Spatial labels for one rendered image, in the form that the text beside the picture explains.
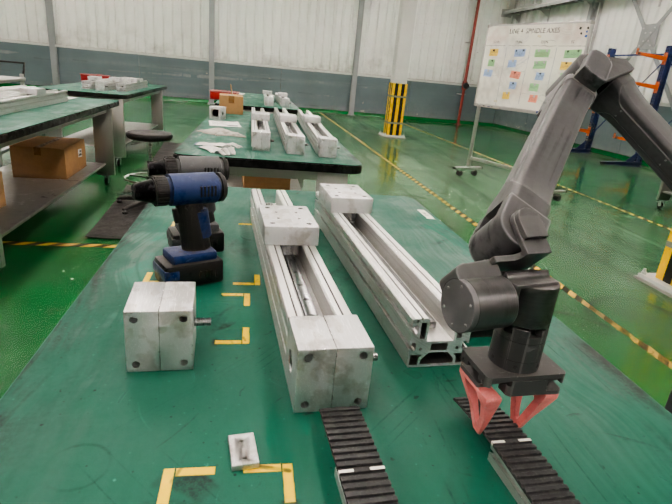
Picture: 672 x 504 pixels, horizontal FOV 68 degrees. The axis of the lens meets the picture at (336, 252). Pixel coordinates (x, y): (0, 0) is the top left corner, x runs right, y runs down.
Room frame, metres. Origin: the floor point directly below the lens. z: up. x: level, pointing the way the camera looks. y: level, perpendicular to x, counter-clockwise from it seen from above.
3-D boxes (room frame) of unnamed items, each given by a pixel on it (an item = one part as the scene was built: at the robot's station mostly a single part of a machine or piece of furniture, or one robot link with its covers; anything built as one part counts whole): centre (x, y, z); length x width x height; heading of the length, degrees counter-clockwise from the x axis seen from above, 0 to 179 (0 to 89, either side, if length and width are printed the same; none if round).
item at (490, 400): (0.51, -0.21, 0.85); 0.07 x 0.07 x 0.09; 15
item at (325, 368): (0.59, -0.01, 0.83); 0.12 x 0.09 x 0.10; 105
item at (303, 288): (1.02, 0.11, 0.82); 0.80 x 0.10 x 0.09; 15
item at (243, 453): (0.46, 0.08, 0.78); 0.05 x 0.03 x 0.01; 19
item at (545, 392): (0.52, -0.23, 0.85); 0.07 x 0.07 x 0.09; 15
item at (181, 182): (0.90, 0.31, 0.89); 0.20 x 0.08 x 0.22; 128
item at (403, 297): (1.07, -0.07, 0.82); 0.80 x 0.10 x 0.09; 15
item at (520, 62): (6.41, -2.09, 0.97); 1.51 x 0.50 x 1.95; 31
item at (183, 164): (1.08, 0.36, 0.89); 0.20 x 0.08 x 0.22; 119
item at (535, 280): (0.51, -0.21, 0.98); 0.07 x 0.06 x 0.07; 114
